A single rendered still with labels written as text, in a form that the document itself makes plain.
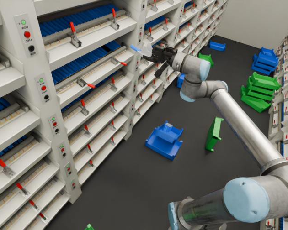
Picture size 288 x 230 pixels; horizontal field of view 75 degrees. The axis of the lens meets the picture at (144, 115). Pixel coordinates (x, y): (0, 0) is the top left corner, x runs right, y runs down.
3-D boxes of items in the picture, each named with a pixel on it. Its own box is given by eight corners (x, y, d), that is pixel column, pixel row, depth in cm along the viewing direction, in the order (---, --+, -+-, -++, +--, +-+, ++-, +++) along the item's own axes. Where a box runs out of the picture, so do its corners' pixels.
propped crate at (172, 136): (163, 127, 202) (166, 120, 199) (180, 135, 196) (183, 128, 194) (154, 134, 174) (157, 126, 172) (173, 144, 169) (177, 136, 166)
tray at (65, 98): (131, 59, 124) (136, 48, 117) (58, 110, 84) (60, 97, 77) (108, 41, 125) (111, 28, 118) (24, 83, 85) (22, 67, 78)
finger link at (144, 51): (137, 42, 97) (154, 46, 95) (137, 53, 101) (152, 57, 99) (135, 44, 95) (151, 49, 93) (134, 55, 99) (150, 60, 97)
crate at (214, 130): (204, 148, 188) (212, 152, 186) (212, 136, 173) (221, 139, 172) (208, 128, 208) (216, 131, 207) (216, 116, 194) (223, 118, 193)
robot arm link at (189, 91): (202, 103, 99) (210, 83, 91) (181, 103, 97) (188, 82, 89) (195, 92, 106) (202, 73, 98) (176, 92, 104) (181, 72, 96)
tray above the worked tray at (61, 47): (134, 29, 110) (143, 6, 100) (48, 72, 70) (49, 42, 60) (107, 8, 111) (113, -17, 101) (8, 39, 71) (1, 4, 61)
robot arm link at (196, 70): (201, 86, 88) (209, 66, 82) (177, 76, 92) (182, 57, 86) (207, 78, 95) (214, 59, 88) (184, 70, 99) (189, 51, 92)
